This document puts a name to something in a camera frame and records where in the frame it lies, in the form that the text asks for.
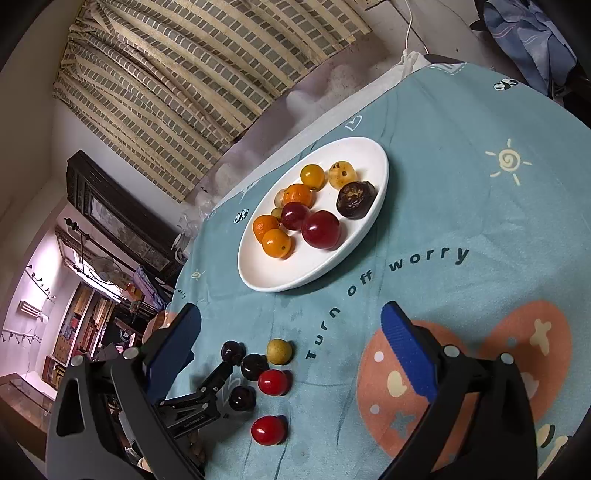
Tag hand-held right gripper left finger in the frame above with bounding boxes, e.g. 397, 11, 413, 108
45, 302, 206, 480

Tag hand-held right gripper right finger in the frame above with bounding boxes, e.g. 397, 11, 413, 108
380, 300, 540, 480

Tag dark purple plum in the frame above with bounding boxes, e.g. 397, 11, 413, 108
221, 340, 245, 367
228, 385, 257, 412
240, 353, 270, 382

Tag white oval plate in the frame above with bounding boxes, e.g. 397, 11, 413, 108
237, 137, 390, 293

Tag large orange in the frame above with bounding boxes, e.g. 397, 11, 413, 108
262, 228, 293, 259

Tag large red plum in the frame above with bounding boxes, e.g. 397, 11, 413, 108
281, 201, 311, 232
301, 210, 342, 251

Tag dark brown round fruit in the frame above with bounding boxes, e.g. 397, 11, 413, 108
335, 181, 376, 220

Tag spotted yellow pear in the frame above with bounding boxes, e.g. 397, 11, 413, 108
328, 161, 358, 189

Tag yellow-orange tangerine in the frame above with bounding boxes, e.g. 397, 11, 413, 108
300, 164, 326, 190

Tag small red plum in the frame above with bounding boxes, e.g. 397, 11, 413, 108
250, 415, 289, 446
257, 368, 291, 397

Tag blue bag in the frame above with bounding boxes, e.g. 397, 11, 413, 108
133, 267, 168, 311

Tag wooden bookshelf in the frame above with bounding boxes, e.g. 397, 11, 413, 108
44, 281, 121, 384

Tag standing fan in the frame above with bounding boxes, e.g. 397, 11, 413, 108
92, 256, 125, 283

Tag dark wooden framed picture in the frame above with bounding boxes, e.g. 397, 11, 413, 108
66, 150, 188, 280

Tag black coat stand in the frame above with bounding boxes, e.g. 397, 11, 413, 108
66, 218, 89, 278

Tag teal printed blanket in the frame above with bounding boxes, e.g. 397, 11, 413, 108
168, 62, 591, 480

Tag clear plastic sheet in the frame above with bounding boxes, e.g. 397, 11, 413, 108
180, 55, 402, 232

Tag checkered beige curtain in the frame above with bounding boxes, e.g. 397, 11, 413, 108
53, 0, 372, 204

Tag blue cloth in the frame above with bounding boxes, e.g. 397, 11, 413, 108
482, 0, 578, 97

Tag white wall lamp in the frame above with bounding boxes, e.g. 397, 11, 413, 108
18, 300, 49, 322

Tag white power cable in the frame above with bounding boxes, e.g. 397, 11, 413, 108
401, 0, 417, 54

